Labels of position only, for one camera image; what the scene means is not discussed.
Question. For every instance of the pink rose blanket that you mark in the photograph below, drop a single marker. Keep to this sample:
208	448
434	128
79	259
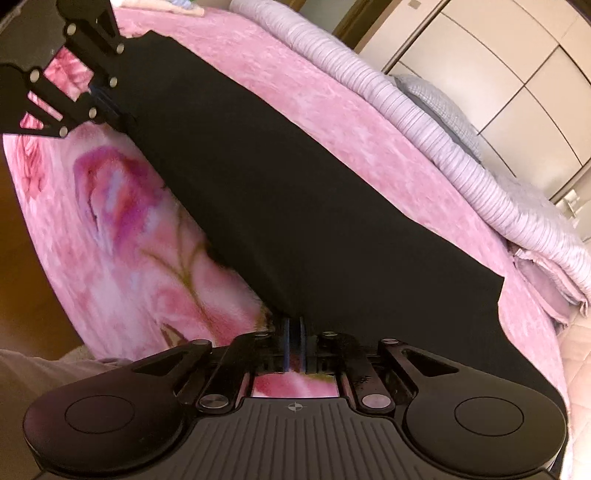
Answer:
115	221

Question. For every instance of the white quilted mattress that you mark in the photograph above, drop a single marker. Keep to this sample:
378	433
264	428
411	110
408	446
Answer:
577	360

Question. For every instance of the folded clothes pile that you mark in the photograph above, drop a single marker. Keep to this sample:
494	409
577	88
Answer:
161	4

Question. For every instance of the striped lilac duvet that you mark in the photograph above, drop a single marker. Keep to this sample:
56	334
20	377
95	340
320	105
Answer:
415	124

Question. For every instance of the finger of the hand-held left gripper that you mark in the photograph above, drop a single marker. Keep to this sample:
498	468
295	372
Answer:
64	94
104	64

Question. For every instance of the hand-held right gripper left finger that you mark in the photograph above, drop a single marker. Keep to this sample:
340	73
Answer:
286	346

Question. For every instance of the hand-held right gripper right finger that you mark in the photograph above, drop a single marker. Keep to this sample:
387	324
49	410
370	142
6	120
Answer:
302	346

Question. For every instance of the grey pillow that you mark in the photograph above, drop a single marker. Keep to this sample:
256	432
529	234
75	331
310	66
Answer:
438	110

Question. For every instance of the black pants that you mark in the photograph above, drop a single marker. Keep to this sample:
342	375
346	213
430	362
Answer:
300	207

